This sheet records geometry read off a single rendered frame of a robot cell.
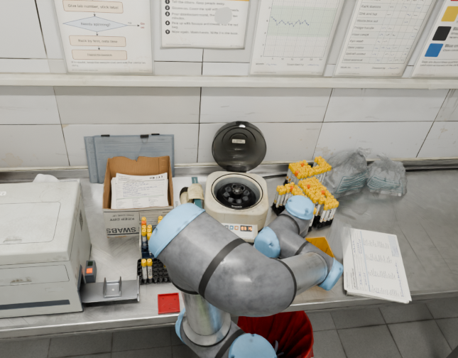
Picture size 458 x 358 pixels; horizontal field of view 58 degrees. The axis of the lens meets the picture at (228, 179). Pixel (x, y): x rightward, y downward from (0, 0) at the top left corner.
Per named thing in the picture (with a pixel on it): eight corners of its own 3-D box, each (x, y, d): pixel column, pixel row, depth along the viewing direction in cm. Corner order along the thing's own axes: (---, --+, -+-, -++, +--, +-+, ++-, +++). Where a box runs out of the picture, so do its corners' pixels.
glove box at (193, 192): (175, 234, 153) (175, 216, 147) (171, 190, 171) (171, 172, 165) (207, 232, 155) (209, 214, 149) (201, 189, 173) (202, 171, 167)
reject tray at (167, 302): (157, 314, 128) (157, 312, 128) (157, 295, 133) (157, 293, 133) (180, 312, 129) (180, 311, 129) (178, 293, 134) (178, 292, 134)
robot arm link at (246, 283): (287, 289, 58) (353, 258, 101) (229, 244, 63) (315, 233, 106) (248, 354, 60) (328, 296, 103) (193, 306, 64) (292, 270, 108)
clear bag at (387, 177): (361, 191, 182) (371, 167, 172) (360, 167, 194) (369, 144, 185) (407, 201, 179) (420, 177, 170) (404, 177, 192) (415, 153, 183)
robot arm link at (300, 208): (279, 203, 108) (297, 188, 113) (273, 231, 115) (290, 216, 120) (304, 219, 104) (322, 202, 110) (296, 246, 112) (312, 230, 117)
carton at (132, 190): (105, 239, 149) (100, 209, 139) (110, 185, 170) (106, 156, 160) (174, 234, 153) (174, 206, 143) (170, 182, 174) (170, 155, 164)
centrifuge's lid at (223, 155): (214, 121, 153) (214, 111, 160) (209, 177, 167) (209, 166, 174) (270, 126, 155) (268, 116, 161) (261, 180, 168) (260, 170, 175)
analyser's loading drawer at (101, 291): (70, 306, 125) (67, 296, 122) (73, 288, 130) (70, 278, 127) (139, 300, 129) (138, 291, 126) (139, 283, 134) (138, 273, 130)
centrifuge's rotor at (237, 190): (214, 216, 155) (216, 202, 150) (216, 188, 166) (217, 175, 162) (255, 219, 155) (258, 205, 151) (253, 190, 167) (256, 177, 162)
